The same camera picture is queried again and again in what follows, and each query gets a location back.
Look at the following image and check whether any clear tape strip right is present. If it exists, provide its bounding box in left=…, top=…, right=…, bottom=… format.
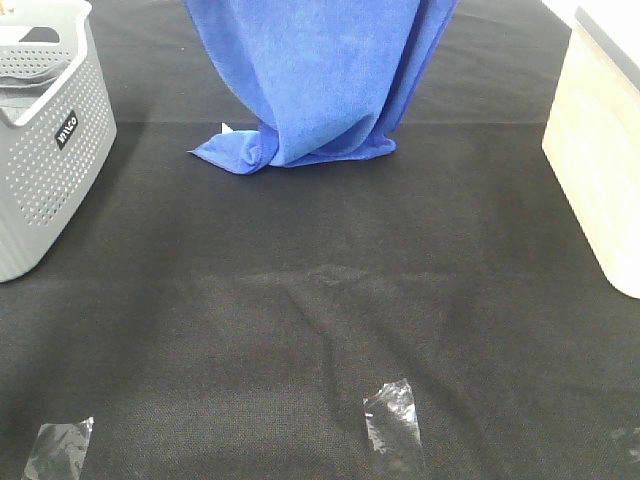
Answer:
left=609, top=427, right=640, bottom=464

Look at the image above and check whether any grey perforated laundry basket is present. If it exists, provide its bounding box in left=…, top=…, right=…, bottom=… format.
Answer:
left=1, top=1, right=117, bottom=282

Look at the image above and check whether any blue microfibre towel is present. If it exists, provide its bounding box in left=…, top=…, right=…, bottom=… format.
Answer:
left=186, top=1, right=456, bottom=175

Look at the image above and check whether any white plastic storage bin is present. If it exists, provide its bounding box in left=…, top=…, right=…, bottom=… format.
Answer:
left=542, top=1, right=639, bottom=298

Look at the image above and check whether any clear tape strip left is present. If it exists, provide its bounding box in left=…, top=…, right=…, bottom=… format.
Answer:
left=21, top=417, right=95, bottom=480

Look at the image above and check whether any clear tape strip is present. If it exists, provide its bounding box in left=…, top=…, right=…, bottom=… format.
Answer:
left=609, top=427, right=640, bottom=464
left=21, top=417, right=95, bottom=480
left=362, top=378, right=422, bottom=463

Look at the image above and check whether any clear tape strip middle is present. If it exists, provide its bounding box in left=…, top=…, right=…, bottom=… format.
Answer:
left=362, top=378, right=422, bottom=463

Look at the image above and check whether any black felt table mat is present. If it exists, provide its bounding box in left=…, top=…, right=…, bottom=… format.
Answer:
left=1, top=1, right=639, bottom=479

